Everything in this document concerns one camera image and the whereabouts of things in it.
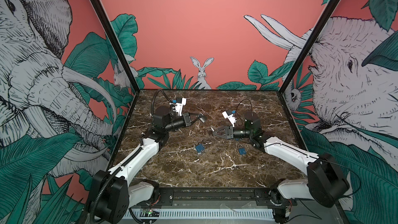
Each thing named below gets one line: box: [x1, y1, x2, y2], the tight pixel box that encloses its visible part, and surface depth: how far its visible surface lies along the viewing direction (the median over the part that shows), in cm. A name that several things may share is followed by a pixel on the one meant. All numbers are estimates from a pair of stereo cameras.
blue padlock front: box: [238, 144, 247, 156], surface depth 92 cm
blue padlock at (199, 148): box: [195, 143, 205, 153], surface depth 92 cm
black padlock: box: [197, 112, 208, 124], surface depth 75 cm
